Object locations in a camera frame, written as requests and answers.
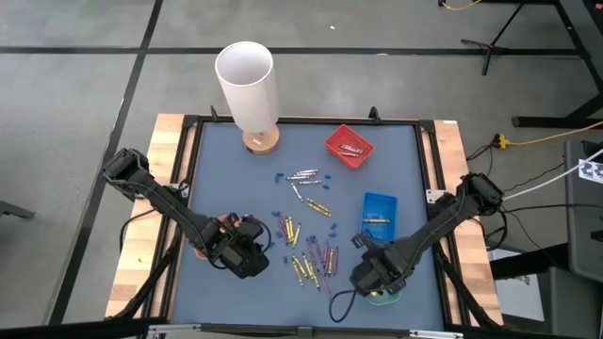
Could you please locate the black floor frame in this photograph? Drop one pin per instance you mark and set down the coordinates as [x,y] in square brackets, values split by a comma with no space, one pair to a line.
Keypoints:
[542,121]

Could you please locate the printed marker tag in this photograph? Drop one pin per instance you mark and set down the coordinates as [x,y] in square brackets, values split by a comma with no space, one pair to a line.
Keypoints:
[592,170]

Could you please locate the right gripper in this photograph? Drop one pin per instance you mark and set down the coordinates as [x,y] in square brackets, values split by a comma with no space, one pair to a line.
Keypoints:
[377,273]

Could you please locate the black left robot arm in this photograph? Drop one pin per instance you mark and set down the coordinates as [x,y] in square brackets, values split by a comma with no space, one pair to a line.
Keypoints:
[165,202]

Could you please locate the black frame bracket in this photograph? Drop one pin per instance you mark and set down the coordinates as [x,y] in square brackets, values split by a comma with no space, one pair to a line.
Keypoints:
[374,114]
[214,114]

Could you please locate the black cart base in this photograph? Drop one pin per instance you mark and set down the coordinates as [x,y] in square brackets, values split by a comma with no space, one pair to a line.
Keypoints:
[518,266]

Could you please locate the white shade table lamp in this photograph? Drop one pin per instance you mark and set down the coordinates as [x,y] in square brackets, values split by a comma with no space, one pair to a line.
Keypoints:
[245,85]

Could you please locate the grey cart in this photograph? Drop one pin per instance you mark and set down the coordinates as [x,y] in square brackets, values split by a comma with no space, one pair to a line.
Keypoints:
[584,226]

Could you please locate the blue slotted basket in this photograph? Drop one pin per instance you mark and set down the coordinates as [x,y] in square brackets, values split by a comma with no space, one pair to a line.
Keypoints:
[379,207]

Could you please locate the orange plastic bin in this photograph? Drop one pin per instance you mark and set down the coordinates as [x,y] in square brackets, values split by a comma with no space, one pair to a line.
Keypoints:
[201,254]

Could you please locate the dark furniture leg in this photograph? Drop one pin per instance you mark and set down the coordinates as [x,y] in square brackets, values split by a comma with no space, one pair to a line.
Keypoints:
[14,209]

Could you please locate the black tripod stand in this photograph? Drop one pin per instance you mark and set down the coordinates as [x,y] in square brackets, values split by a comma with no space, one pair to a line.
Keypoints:
[490,47]

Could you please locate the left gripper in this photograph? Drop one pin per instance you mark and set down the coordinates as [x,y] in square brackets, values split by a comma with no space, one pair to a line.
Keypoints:
[240,256]

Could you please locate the white crayon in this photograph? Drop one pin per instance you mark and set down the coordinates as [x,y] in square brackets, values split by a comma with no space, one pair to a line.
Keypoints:
[306,172]
[298,177]
[349,154]
[354,151]
[309,182]
[352,147]
[297,192]

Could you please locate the teal plastic bin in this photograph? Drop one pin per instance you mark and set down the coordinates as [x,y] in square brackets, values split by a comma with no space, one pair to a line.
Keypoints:
[386,299]

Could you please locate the wooden side board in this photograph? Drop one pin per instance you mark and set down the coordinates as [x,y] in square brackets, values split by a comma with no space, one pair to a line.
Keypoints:
[162,141]
[445,141]

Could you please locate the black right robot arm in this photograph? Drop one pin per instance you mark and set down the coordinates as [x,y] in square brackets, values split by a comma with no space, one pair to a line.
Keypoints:
[452,212]

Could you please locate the red slotted basket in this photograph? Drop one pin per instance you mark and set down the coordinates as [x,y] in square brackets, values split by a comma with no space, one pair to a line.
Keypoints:
[344,134]

